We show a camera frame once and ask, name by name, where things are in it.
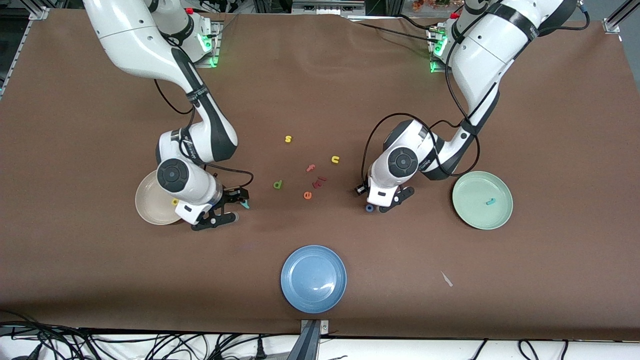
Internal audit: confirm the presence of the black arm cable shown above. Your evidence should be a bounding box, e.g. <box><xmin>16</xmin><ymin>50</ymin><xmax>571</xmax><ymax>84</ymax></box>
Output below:
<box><xmin>153</xmin><ymin>79</ymin><xmax>255</xmax><ymax>190</ymax></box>
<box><xmin>360</xmin><ymin>0</ymin><xmax>591</xmax><ymax>187</ymax></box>

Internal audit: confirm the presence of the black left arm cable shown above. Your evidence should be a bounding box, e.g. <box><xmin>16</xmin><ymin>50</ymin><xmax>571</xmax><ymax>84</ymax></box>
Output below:
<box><xmin>360</xmin><ymin>0</ymin><xmax>591</xmax><ymax>187</ymax></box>

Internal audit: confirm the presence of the blue plate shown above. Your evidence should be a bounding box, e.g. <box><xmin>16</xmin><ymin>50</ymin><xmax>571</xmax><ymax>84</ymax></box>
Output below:
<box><xmin>280</xmin><ymin>244</ymin><xmax>348</xmax><ymax>315</ymax></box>

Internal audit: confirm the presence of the brown paper table cover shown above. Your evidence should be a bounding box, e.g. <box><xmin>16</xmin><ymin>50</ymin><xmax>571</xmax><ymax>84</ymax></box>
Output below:
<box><xmin>0</xmin><ymin>9</ymin><xmax>640</xmax><ymax>342</ymax></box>

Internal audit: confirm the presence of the grey metal box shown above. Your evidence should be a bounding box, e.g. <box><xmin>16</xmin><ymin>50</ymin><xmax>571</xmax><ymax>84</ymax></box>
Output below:
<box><xmin>291</xmin><ymin>0</ymin><xmax>367</xmax><ymax>15</ymax></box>

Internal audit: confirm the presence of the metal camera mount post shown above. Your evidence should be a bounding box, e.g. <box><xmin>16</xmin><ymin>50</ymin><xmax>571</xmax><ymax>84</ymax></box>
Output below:
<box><xmin>287</xmin><ymin>319</ymin><xmax>330</xmax><ymax>360</ymax></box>

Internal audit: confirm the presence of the black cable on table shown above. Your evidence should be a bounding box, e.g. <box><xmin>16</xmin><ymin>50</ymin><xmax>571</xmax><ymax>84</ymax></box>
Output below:
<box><xmin>350</xmin><ymin>14</ymin><xmax>437</xmax><ymax>44</ymax></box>

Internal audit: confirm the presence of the green plate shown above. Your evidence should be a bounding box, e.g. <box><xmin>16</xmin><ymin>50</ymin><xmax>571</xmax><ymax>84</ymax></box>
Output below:
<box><xmin>451</xmin><ymin>171</ymin><xmax>514</xmax><ymax>231</ymax></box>

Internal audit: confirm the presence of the aluminium frame rail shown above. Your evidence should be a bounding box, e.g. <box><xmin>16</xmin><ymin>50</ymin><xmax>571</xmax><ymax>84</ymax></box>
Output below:
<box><xmin>0</xmin><ymin>5</ymin><xmax>51</xmax><ymax>98</ymax></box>

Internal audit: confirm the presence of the beige plate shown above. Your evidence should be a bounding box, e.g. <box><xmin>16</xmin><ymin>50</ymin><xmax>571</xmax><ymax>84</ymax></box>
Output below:
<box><xmin>134</xmin><ymin>169</ymin><xmax>184</xmax><ymax>226</ymax></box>

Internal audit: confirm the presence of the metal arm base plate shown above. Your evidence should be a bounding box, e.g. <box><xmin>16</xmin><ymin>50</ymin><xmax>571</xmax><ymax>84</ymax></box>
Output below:
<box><xmin>427</xmin><ymin>25</ymin><xmax>452</xmax><ymax>74</ymax></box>
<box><xmin>194</xmin><ymin>20</ymin><xmax>221</xmax><ymax>69</ymax></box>

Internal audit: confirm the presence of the orange flower decoration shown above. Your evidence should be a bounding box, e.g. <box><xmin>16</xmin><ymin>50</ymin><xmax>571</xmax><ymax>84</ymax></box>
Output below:
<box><xmin>412</xmin><ymin>0</ymin><xmax>453</xmax><ymax>12</ymax></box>

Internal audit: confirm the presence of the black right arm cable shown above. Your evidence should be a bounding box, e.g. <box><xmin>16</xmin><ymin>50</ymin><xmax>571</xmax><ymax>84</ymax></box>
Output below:
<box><xmin>153</xmin><ymin>79</ymin><xmax>255</xmax><ymax>190</ymax></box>

